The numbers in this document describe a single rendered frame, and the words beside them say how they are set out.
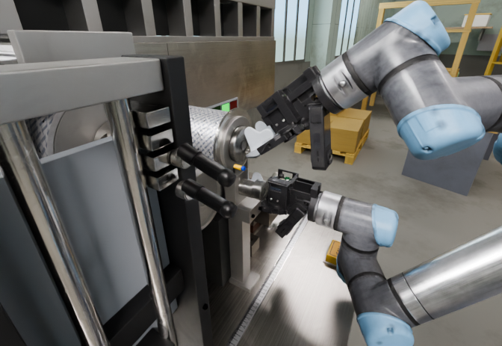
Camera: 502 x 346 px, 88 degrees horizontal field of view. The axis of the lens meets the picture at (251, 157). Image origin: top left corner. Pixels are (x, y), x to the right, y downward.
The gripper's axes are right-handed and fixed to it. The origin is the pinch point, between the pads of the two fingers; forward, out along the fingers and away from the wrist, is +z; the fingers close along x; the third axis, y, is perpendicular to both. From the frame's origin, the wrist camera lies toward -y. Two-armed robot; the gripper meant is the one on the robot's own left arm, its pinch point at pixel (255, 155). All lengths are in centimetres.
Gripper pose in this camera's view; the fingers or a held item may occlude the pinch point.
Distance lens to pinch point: 54.0
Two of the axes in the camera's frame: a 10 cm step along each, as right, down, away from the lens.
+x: -4.9, 3.6, -7.9
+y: -5.6, -8.3, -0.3
